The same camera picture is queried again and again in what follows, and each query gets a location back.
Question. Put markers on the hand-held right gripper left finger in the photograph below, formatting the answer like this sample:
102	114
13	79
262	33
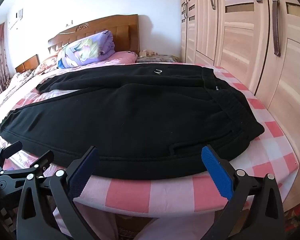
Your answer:
82	171

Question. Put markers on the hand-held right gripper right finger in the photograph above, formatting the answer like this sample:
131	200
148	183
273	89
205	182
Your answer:
216	171

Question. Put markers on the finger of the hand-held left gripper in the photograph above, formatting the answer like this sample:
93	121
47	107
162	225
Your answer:
8	151
41	162

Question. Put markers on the black pants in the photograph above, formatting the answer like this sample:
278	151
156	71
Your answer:
127	117

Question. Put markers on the bed with pink checked sheet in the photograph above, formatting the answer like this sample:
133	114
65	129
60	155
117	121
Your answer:
130	193

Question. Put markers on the floral blanket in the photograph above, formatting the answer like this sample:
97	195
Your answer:
12	85

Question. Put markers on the small wooden cabinet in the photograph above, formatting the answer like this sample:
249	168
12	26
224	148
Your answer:
27	65

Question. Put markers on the patterned rug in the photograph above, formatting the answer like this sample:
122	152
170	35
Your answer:
296	222

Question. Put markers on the light wooden wardrobe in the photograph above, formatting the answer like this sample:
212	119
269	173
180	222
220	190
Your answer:
240	55

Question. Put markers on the purple floral pillow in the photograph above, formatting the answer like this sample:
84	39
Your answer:
90	47

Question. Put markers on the nightstand with floral cover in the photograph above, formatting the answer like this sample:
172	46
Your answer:
162	58

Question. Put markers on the white air conditioner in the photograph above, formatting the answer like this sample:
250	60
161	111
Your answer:
16	20

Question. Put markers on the wooden headboard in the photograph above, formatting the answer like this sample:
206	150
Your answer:
122	30

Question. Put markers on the wall socket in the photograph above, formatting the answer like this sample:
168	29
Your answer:
69	24

